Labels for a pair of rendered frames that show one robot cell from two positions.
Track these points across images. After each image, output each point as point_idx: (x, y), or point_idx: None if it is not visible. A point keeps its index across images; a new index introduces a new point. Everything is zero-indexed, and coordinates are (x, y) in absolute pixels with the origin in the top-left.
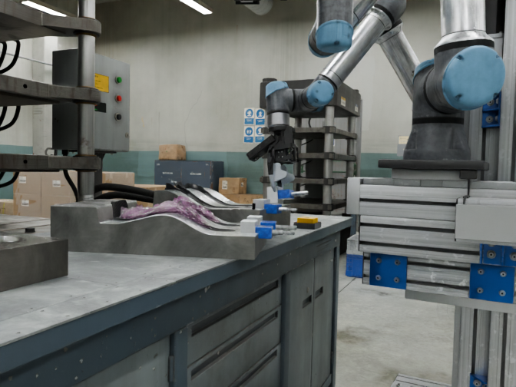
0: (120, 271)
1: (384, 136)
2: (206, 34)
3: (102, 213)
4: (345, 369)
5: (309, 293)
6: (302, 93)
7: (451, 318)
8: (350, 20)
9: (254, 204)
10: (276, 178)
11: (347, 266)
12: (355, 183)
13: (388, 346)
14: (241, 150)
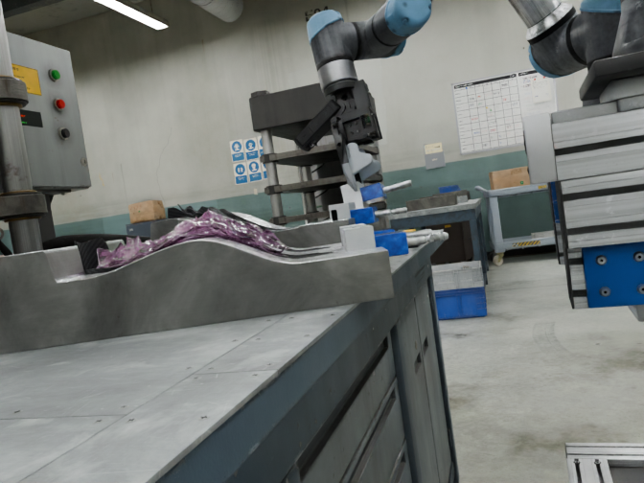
0: (126, 374)
1: (406, 148)
2: (165, 56)
3: (59, 264)
4: (460, 448)
5: (417, 350)
6: (374, 20)
7: (560, 349)
8: None
9: (335, 212)
10: (356, 168)
11: None
12: (540, 124)
13: (501, 402)
14: (235, 195)
